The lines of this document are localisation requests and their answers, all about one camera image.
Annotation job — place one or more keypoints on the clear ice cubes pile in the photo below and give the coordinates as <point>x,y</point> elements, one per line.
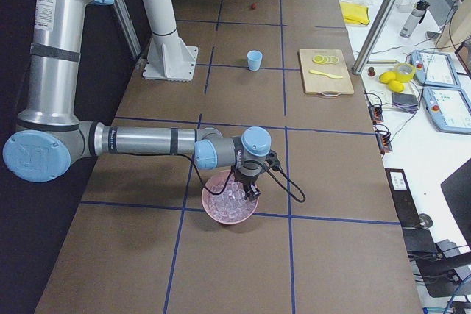
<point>229,207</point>

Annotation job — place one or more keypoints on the yellow plastic knife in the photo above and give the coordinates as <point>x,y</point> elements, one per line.
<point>321,73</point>

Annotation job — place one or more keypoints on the teach pendant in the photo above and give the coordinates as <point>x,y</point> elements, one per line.
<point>449,109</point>
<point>434,68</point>

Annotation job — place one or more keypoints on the wooden cutting board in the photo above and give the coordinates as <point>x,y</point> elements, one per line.
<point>321,85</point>

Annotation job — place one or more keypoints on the upper teach pendant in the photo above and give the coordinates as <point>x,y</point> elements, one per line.
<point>434,68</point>

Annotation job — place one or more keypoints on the light blue paper cup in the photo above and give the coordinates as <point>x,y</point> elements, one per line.
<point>254,60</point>

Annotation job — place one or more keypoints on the pink bowl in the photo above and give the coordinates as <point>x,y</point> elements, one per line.
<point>216,185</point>

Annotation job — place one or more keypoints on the dark notebook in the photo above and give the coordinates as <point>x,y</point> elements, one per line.
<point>405,101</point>

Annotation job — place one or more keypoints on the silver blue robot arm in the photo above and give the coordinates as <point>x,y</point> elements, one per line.
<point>49,138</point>

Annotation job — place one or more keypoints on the black monitor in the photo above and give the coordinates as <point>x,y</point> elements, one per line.
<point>456,190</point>

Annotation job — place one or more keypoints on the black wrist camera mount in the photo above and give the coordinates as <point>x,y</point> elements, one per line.
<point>273,162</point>

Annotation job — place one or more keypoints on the lower teach pendant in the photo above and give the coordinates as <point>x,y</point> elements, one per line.
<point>449,109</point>

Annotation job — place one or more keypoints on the yellow tape roll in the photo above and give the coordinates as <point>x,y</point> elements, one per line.
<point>405,72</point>

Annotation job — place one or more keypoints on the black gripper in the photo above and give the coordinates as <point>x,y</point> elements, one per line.
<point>247,182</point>

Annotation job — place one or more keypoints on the clear water bottle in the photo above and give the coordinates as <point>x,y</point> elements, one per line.
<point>415,18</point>

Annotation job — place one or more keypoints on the whole yellow lemon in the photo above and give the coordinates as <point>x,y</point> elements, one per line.
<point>396,86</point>
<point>387,77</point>

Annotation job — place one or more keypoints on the aluminium frame post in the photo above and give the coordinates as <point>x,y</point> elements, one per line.
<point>373,35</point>

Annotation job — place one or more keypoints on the yellow cloth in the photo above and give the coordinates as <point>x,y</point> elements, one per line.
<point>355,13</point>

